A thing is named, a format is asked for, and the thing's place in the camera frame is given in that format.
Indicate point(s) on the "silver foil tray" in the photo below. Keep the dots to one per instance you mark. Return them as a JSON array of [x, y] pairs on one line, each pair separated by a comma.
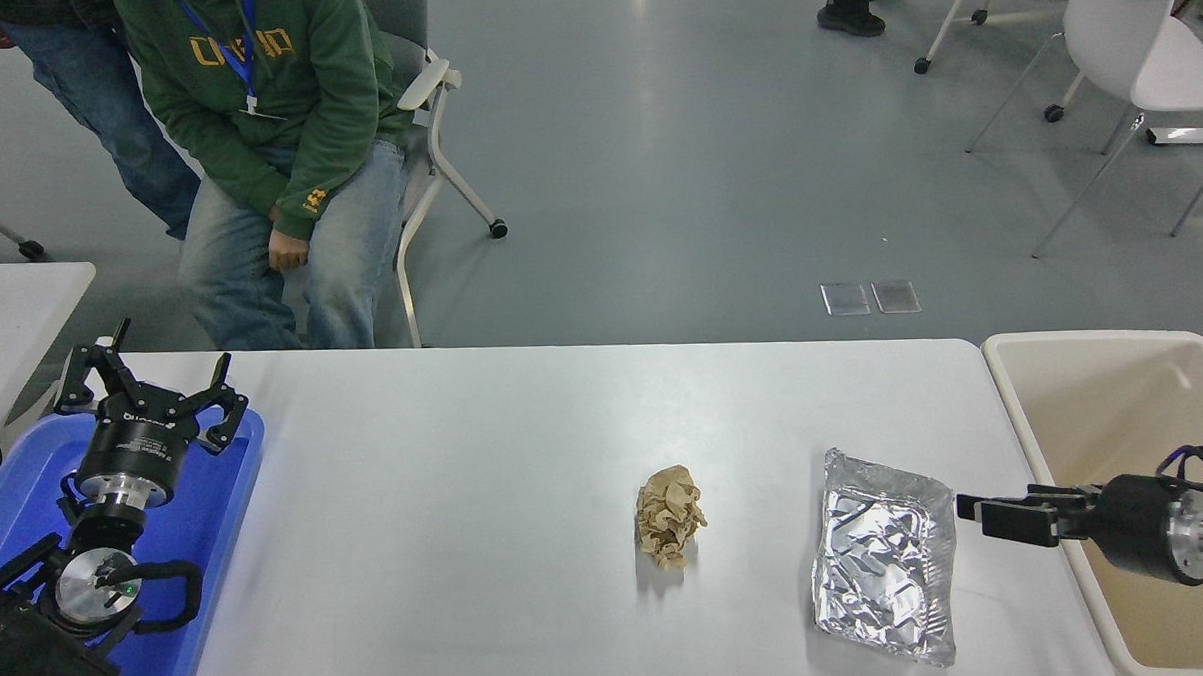
[[884, 558]]

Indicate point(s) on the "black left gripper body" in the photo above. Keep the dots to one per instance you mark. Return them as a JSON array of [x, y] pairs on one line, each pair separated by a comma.
[[137, 444]]

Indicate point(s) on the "seated person's left hand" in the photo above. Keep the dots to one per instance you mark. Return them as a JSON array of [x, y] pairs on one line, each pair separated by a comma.
[[287, 254]]

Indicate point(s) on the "seated person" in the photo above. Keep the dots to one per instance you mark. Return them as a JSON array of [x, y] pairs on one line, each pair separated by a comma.
[[273, 99]]

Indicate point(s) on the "crumpled tan paper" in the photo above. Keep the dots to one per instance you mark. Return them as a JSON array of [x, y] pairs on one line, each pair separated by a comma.
[[670, 516]]

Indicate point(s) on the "gray chair with white armrest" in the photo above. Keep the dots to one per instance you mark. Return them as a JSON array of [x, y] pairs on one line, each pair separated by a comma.
[[433, 84]]

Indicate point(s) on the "white plastic chair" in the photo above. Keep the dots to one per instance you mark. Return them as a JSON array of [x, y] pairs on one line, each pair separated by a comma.
[[1121, 20]]

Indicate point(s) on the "large pale plastic bin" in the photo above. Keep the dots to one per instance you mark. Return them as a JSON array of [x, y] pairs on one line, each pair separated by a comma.
[[1114, 400]]

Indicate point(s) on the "chair leg with caster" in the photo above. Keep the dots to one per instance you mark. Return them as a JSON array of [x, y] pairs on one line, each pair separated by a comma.
[[30, 248]]

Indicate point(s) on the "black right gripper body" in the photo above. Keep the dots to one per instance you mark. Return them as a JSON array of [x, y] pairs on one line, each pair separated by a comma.
[[1139, 529]]

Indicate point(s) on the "white side table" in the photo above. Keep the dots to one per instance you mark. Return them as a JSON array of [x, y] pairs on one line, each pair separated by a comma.
[[10, 309]]

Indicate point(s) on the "blue plastic tray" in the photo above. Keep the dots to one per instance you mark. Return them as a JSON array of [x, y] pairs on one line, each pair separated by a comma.
[[208, 532]]

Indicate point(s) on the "clear floor plate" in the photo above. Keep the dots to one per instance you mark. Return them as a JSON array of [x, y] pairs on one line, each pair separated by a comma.
[[895, 296], [845, 298]]

